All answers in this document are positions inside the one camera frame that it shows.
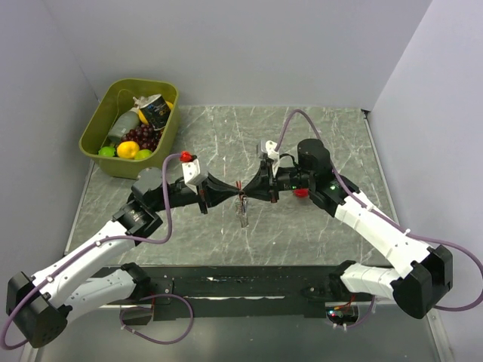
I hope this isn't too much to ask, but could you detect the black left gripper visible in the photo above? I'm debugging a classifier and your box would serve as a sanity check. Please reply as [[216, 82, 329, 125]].
[[151, 171, 239, 214]]

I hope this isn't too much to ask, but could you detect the red dragon fruit toy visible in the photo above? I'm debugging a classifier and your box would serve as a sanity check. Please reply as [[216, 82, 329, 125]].
[[293, 189, 309, 198]]

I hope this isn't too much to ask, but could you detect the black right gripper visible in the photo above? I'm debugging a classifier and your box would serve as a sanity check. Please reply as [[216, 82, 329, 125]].
[[240, 160, 314, 203]]

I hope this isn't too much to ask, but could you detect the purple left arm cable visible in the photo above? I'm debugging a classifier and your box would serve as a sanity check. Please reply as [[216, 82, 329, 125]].
[[0, 151, 193, 348]]

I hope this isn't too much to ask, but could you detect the green lime right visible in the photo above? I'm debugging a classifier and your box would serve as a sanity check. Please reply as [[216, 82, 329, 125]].
[[134, 149, 152, 161]]

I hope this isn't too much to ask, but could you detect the dark red grape bunch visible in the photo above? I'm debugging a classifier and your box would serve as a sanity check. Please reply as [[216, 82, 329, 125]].
[[121, 124, 162, 152]]

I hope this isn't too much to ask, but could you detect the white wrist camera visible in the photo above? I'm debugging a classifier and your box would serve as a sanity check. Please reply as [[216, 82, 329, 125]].
[[257, 140, 280, 176], [180, 151, 208, 193]]

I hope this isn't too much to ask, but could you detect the olive green plastic bin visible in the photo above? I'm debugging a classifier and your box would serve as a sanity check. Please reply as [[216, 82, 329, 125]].
[[79, 78, 180, 179]]

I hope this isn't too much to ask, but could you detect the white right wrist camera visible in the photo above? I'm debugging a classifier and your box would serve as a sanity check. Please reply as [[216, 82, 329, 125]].
[[257, 140, 280, 176]]

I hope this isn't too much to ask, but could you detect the grey plastic bottle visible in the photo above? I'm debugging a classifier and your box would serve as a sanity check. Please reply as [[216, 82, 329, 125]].
[[107, 107, 140, 143]]

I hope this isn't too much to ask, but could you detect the green lime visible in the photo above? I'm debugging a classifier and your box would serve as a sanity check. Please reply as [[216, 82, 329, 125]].
[[134, 149, 152, 161], [97, 146, 115, 157]]

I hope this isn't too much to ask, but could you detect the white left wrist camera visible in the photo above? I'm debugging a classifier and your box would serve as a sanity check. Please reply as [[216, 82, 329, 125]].
[[180, 151, 208, 193]]

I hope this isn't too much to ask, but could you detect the black crumpled paper cup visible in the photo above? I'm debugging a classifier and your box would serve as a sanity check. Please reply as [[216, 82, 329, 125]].
[[134, 94, 171, 130]]

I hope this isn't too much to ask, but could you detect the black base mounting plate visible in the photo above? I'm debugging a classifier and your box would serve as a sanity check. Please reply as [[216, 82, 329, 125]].
[[90, 265, 373, 322]]

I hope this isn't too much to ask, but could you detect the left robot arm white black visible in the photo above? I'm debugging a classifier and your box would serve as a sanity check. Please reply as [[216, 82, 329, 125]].
[[1, 162, 238, 350]]

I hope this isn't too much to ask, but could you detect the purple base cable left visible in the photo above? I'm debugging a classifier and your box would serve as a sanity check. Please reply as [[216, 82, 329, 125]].
[[119, 293, 195, 345]]

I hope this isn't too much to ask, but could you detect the green lime left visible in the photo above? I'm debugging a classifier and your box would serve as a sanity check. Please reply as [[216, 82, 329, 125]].
[[97, 146, 115, 157]]

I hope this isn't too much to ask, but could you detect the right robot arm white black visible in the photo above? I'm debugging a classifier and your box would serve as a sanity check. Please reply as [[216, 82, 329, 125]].
[[243, 139, 453, 319]]

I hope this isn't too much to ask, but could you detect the yellow lemon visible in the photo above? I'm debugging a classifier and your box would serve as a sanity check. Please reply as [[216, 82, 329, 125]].
[[116, 141, 140, 159]]

